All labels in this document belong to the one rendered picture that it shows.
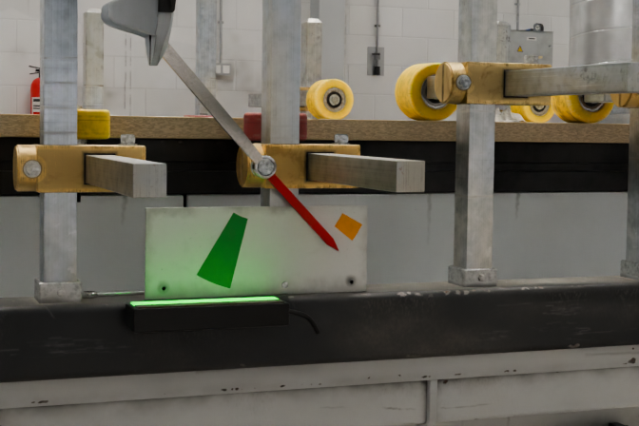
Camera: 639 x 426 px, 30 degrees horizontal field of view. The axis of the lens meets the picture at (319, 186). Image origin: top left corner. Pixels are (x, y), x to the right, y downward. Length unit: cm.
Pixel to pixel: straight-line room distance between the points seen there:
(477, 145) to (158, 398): 48
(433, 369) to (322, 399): 14
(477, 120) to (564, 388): 37
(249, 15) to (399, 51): 125
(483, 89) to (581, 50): 395
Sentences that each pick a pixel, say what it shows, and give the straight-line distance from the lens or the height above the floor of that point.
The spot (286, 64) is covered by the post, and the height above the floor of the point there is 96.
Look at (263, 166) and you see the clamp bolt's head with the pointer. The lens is 132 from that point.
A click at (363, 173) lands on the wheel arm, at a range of 120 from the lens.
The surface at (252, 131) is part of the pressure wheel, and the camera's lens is 148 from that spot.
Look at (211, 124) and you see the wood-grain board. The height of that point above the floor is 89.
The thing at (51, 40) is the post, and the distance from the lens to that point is 129.
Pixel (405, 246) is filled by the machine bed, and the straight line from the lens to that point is 165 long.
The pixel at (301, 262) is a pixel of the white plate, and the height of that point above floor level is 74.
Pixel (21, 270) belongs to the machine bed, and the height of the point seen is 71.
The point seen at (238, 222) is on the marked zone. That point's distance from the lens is 133.
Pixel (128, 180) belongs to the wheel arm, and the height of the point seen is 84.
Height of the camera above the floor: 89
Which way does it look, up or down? 3 degrees down
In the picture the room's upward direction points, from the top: 1 degrees clockwise
